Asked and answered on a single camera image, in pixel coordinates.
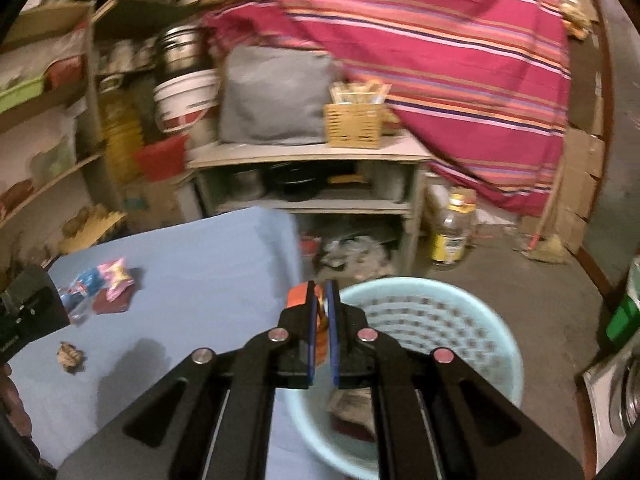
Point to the person's left forearm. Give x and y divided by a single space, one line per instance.
12 400

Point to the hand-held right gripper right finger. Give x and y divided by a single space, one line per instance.
350 340

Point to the red plastic bowl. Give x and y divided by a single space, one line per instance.
160 158

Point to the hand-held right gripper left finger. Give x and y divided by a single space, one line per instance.
300 330

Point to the yellow oil bottle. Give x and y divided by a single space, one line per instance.
120 135

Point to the bundle of wooden utensils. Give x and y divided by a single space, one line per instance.
357 93

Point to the light blue plastic basket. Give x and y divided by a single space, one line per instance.
450 340

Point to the low wooden cabinet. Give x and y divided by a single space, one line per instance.
310 152

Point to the small brown crumpled paper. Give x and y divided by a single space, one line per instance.
70 358

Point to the small red plastic basket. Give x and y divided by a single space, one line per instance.
65 73

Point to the wooden shelf unit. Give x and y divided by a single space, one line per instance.
45 112

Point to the white plastic bucket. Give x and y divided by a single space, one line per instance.
185 97

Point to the large brown paper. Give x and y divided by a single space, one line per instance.
350 404

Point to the woven yellow utensil box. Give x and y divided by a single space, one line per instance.
355 126

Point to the steel bowl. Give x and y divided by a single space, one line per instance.
629 400

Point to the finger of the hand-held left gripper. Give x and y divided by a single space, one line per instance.
40 295

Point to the straw broom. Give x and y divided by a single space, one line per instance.
547 251

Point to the green plastic container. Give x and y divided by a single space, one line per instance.
625 318

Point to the dark red wrapper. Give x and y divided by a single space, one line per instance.
112 304

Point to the black frying pan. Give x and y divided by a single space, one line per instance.
295 181

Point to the plastic bottle yellow label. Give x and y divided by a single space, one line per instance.
452 232

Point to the red striped cloth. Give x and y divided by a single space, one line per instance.
425 60

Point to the grey fabric bag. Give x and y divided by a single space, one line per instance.
275 95

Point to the pink yellow snack wrapper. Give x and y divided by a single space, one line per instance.
115 277

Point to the steel cooking pot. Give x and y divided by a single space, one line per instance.
180 52

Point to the orange snack wrapper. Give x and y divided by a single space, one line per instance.
299 295

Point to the white metal stand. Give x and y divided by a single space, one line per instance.
597 410

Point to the green plastic tray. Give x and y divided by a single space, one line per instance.
20 95

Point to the blue white snack wrapper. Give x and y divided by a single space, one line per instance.
80 287

